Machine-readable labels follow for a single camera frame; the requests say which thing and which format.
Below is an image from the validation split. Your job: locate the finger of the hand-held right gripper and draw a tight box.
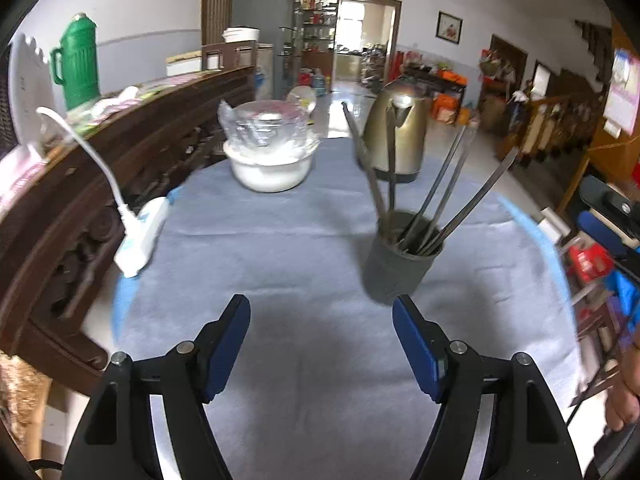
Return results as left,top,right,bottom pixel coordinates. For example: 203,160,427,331
577,175,640,259
614,270,640,334

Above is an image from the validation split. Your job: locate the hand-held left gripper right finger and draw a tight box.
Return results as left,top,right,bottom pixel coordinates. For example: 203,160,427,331
392,294,584,480

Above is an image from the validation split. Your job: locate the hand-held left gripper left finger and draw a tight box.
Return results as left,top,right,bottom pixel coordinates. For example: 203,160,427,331
62,294,252,480

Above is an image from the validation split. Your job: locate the dark grey utensil cup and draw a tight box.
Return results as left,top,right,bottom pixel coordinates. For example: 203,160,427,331
362,210,446,307

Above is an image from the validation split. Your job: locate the long metal utensil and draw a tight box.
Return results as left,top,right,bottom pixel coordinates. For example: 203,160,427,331
425,146,521,256
341,101,390,223
415,132,482,253
400,126,469,248
386,104,399,212

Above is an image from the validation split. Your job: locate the person's right hand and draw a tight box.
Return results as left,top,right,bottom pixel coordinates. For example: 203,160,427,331
605,344,640,432

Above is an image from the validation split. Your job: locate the red box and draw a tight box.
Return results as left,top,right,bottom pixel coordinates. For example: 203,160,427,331
569,246,615,282

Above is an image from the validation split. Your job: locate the wooden stair railing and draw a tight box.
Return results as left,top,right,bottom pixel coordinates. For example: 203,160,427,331
517,92,618,163

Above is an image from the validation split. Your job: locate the grey-blue tablecloth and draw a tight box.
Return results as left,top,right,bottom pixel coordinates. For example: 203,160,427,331
111,136,587,480

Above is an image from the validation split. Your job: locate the white bowl with plastic wrap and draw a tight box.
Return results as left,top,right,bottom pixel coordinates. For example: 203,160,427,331
217,99,322,194

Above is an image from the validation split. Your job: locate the woven straw cushion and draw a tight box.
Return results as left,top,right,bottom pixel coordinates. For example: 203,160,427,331
0,351,54,463

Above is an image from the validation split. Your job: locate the stainless electric kettle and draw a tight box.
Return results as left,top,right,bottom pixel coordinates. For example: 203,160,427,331
357,79,432,184

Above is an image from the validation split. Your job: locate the carved wooden bench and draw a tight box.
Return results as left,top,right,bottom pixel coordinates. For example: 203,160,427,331
0,64,257,397

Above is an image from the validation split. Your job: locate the table with orange boxes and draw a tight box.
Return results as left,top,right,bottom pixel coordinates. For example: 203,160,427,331
397,60,470,113

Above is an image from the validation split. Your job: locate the white box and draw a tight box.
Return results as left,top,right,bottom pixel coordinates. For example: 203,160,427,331
165,51,204,79

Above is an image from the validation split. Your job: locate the white bucket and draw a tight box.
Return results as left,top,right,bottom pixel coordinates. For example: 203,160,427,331
222,26,262,44

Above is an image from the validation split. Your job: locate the green thermos jug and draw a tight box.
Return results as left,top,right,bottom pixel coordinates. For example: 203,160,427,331
49,13,102,112

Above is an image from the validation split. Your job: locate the white round fan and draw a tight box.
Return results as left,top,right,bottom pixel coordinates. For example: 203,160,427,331
7,33,62,162

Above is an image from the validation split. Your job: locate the grey refrigerator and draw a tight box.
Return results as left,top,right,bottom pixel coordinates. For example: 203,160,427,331
229,0,302,102

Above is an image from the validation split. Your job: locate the glass display shelf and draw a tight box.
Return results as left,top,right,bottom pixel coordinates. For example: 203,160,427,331
299,0,339,55

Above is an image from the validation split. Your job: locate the wall calendar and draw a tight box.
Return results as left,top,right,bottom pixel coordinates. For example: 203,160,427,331
601,49,640,137

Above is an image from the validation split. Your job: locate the white power strip with cable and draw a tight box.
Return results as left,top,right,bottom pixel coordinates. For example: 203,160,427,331
36,106,172,279

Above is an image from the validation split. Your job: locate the framed wall picture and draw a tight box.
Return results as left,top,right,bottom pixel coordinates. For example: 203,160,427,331
435,10,464,47

